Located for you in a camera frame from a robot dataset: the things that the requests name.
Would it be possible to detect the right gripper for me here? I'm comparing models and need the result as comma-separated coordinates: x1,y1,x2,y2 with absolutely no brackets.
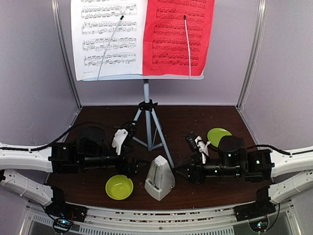
172,153,242,186

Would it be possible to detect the light blue music stand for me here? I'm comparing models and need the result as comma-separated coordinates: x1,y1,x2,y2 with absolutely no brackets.
78,14,205,169

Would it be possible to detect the white metronome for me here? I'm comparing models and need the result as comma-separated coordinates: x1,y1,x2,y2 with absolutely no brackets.
144,155,176,201

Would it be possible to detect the white sheet music page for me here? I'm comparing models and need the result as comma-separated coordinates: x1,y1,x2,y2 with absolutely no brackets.
70,0,148,81

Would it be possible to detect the red paper sheet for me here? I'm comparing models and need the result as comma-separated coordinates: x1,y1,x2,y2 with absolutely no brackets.
143,0,215,78

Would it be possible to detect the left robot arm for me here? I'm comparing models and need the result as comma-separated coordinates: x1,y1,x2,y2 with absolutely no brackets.
0,122,149,217

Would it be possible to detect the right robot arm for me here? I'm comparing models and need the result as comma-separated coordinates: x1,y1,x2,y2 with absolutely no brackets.
173,133,313,216

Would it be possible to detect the green plate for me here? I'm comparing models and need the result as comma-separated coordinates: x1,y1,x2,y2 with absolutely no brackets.
207,128,232,147

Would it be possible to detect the green bowl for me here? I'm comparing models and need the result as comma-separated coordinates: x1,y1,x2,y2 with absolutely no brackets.
105,175,134,201

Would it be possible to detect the front aluminium rail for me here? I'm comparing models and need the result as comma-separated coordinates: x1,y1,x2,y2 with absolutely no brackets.
24,192,294,235

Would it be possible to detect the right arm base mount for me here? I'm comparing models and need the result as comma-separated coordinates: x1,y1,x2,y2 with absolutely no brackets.
233,186,276,234

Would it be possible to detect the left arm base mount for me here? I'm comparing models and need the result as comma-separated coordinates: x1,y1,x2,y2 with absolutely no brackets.
39,187,88,235

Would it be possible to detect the left aluminium frame post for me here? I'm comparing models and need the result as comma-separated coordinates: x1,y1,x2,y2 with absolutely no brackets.
51,0,82,109

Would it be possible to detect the aluminium frame post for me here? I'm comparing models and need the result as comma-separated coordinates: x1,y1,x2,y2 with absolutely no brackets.
237,0,267,112
51,0,82,109

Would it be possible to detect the right aluminium frame post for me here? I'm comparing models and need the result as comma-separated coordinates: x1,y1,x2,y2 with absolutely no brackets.
237,0,267,112

